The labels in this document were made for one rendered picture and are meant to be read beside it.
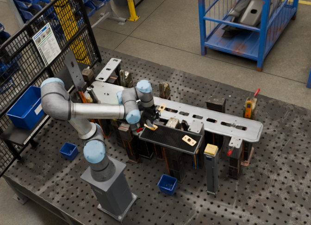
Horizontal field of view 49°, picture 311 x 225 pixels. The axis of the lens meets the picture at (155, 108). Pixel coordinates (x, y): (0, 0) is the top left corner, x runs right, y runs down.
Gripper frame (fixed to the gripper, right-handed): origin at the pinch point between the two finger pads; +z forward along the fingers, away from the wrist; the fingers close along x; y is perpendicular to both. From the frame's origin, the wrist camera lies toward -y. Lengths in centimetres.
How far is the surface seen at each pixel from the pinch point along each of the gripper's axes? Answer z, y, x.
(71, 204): 52, -34, -58
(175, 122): 14.0, 3.4, 18.4
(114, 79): 24, -73, 33
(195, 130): 11.0, 19.6, 18.3
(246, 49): 106, -52, 212
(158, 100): 22.0, -24.9, 33.1
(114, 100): 22, -54, 14
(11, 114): 10, -99, -45
